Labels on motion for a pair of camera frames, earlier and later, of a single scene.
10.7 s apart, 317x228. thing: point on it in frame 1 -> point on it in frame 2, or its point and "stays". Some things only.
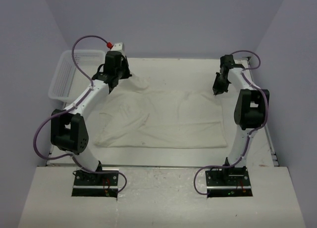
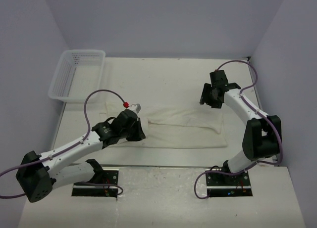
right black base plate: [228, 182] stays
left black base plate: [95, 184] stays
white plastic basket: [68, 82] stays
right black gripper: [217, 89] -> [205, 98]
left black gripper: [124, 61] -> [139, 134]
